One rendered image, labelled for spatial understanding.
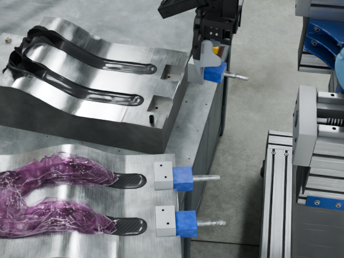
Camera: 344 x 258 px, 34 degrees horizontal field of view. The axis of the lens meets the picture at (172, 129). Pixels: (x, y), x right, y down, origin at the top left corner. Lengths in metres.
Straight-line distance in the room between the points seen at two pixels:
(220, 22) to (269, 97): 1.47
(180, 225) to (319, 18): 0.69
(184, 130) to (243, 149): 1.06
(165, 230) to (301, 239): 0.88
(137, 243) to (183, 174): 0.17
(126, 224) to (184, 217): 0.11
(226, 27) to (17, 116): 0.52
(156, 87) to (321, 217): 0.86
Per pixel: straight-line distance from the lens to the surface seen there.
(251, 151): 2.34
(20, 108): 1.30
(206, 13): 1.15
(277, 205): 1.90
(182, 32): 1.58
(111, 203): 1.10
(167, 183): 1.10
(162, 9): 1.18
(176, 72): 1.34
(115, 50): 1.39
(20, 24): 1.67
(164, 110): 1.26
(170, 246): 1.05
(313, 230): 1.89
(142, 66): 1.34
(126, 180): 1.14
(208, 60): 1.19
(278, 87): 2.63
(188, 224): 1.06
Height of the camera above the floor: 1.75
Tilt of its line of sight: 47 degrees down
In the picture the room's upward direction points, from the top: 1 degrees counter-clockwise
